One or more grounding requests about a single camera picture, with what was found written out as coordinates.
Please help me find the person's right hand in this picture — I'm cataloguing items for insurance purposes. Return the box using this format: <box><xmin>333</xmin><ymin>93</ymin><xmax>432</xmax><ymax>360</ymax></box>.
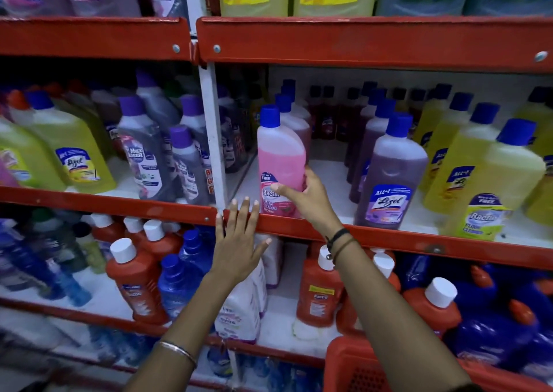
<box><xmin>270</xmin><ymin>165</ymin><xmax>344</xmax><ymax>239</ymax></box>

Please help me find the person's left hand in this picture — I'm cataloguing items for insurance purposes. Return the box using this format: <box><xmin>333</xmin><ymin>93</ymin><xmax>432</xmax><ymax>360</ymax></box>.
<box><xmin>209</xmin><ymin>197</ymin><xmax>273</xmax><ymax>285</ymax></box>

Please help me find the pink floor cleaner bottle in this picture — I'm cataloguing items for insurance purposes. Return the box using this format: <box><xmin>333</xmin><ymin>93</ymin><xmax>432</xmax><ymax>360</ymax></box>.
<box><xmin>281</xmin><ymin>79</ymin><xmax>312</xmax><ymax>120</ymax></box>
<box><xmin>274</xmin><ymin>94</ymin><xmax>313</xmax><ymax>163</ymax></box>
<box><xmin>257</xmin><ymin>104</ymin><xmax>307</xmax><ymax>219</ymax></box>

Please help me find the person's right forearm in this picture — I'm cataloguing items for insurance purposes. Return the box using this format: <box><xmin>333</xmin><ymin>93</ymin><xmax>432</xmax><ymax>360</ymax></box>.
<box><xmin>324</xmin><ymin>228</ymin><xmax>484</xmax><ymax>392</ymax></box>

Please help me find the person's left forearm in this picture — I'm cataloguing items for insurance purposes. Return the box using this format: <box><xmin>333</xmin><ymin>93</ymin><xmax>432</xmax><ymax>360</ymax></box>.
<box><xmin>123</xmin><ymin>273</ymin><xmax>253</xmax><ymax>392</ymax></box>

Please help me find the white cleaner bottle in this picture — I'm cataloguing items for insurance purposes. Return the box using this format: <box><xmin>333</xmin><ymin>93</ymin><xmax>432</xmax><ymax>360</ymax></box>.
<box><xmin>255</xmin><ymin>234</ymin><xmax>284</xmax><ymax>289</ymax></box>
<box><xmin>251</xmin><ymin>260</ymin><xmax>268</xmax><ymax>319</ymax></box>
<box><xmin>215</xmin><ymin>275</ymin><xmax>262</xmax><ymax>345</ymax></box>

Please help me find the blue liquid bottle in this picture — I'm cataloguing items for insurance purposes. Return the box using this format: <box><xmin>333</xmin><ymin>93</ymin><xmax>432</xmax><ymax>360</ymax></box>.
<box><xmin>179</xmin><ymin>229</ymin><xmax>214</xmax><ymax>271</ymax></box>
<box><xmin>45</xmin><ymin>258</ymin><xmax>92</xmax><ymax>307</ymax></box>
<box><xmin>0</xmin><ymin>219</ymin><xmax>65</xmax><ymax>299</ymax></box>
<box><xmin>158</xmin><ymin>254</ymin><xmax>204</xmax><ymax>321</ymax></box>

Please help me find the white shelf board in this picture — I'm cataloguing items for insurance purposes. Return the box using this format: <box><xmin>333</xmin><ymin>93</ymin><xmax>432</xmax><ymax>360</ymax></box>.
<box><xmin>259</xmin><ymin>243</ymin><xmax>342</xmax><ymax>358</ymax></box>
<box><xmin>233</xmin><ymin>139</ymin><xmax>553</xmax><ymax>248</ymax></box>

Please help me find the red white-capped cleaner bottle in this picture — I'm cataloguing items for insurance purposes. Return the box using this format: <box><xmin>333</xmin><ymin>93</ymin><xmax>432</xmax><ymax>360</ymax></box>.
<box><xmin>336</xmin><ymin>254</ymin><xmax>402</xmax><ymax>336</ymax></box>
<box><xmin>91</xmin><ymin>213</ymin><xmax>126</xmax><ymax>243</ymax></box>
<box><xmin>123</xmin><ymin>217</ymin><xmax>147</xmax><ymax>243</ymax></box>
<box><xmin>403</xmin><ymin>277</ymin><xmax>462</xmax><ymax>338</ymax></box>
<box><xmin>140</xmin><ymin>220</ymin><xmax>183</xmax><ymax>260</ymax></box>
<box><xmin>296</xmin><ymin>245</ymin><xmax>344</xmax><ymax>328</ymax></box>
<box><xmin>106</xmin><ymin>237</ymin><xmax>170</xmax><ymax>325</ymax></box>

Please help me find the row of dark black-capped bottles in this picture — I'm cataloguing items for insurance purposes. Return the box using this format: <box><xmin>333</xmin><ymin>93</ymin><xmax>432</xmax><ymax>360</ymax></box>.
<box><xmin>304</xmin><ymin>81</ymin><xmax>433</xmax><ymax>143</ymax></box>

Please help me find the purple floor cleaner bottle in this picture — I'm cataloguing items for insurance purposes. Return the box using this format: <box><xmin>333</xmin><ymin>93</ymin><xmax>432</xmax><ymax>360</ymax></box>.
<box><xmin>348</xmin><ymin>99</ymin><xmax>396</xmax><ymax>204</ymax></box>
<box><xmin>353</xmin><ymin>113</ymin><xmax>429</xmax><ymax>230</ymax></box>
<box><xmin>346</xmin><ymin>87</ymin><xmax>387</xmax><ymax>168</ymax></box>

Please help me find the group of grey purple-capped bottles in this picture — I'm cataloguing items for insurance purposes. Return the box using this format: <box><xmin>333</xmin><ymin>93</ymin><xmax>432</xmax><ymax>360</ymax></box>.
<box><xmin>88</xmin><ymin>70</ymin><xmax>251</xmax><ymax>204</ymax></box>

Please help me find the row of clear blue bottles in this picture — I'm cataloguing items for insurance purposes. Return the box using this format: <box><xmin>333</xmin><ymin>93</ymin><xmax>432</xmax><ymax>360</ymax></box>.
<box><xmin>86</xmin><ymin>325</ymin><xmax>325</xmax><ymax>392</ymax></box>

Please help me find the silver bangle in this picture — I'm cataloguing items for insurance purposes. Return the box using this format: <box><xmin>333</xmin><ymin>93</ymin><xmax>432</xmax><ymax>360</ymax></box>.
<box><xmin>156</xmin><ymin>340</ymin><xmax>198</xmax><ymax>370</ymax></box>

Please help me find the green black-capped bottle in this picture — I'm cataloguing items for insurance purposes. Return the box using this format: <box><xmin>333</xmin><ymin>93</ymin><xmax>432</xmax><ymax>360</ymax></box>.
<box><xmin>73</xmin><ymin>221</ymin><xmax>106</xmax><ymax>274</ymax></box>

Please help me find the red plastic basket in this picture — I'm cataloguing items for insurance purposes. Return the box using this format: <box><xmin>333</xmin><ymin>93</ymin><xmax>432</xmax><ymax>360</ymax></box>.
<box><xmin>323</xmin><ymin>336</ymin><xmax>553</xmax><ymax>392</ymax></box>

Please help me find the yellow blue-capped cleaner bottle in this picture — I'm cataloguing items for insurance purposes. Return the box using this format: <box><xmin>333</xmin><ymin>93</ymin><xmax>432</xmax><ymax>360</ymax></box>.
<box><xmin>523</xmin><ymin>146</ymin><xmax>553</xmax><ymax>228</ymax></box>
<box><xmin>412</xmin><ymin>84</ymin><xmax>453</xmax><ymax>146</ymax></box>
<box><xmin>441</xmin><ymin>118</ymin><xmax>547</xmax><ymax>241</ymax></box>
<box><xmin>514</xmin><ymin>86</ymin><xmax>553</xmax><ymax>155</ymax></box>
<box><xmin>423</xmin><ymin>102</ymin><xmax>502</xmax><ymax>215</ymax></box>
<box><xmin>25</xmin><ymin>90</ymin><xmax>117</xmax><ymax>195</ymax></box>

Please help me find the yellow orange-capped cleaner bottle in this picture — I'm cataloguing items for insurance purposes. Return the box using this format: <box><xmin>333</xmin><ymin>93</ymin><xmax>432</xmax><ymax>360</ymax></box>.
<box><xmin>0</xmin><ymin>90</ymin><xmax>67</xmax><ymax>191</ymax></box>
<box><xmin>43</xmin><ymin>81</ymin><xmax>115</xmax><ymax>159</ymax></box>

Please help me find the dark green-capped bottle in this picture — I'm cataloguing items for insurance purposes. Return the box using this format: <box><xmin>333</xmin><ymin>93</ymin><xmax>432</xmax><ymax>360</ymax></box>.
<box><xmin>26</xmin><ymin>208</ymin><xmax>87</xmax><ymax>273</ymax></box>

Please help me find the group of blue orange-capped bottles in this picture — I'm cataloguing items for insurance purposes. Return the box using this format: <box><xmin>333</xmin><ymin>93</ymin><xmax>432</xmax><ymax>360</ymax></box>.
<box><xmin>395</xmin><ymin>254</ymin><xmax>553</xmax><ymax>384</ymax></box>

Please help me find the black thread bracelet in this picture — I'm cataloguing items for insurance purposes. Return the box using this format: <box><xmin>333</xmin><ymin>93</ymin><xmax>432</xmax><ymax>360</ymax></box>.
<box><xmin>325</xmin><ymin>228</ymin><xmax>351</xmax><ymax>253</ymax></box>

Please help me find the brown thread bracelet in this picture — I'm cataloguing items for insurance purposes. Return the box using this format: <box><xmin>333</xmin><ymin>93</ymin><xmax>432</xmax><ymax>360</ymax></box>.
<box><xmin>330</xmin><ymin>237</ymin><xmax>359</xmax><ymax>265</ymax></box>

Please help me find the white shelf upright post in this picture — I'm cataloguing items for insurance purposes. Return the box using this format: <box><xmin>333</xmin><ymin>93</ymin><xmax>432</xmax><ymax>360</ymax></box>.
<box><xmin>183</xmin><ymin>0</ymin><xmax>230</xmax><ymax>211</ymax></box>

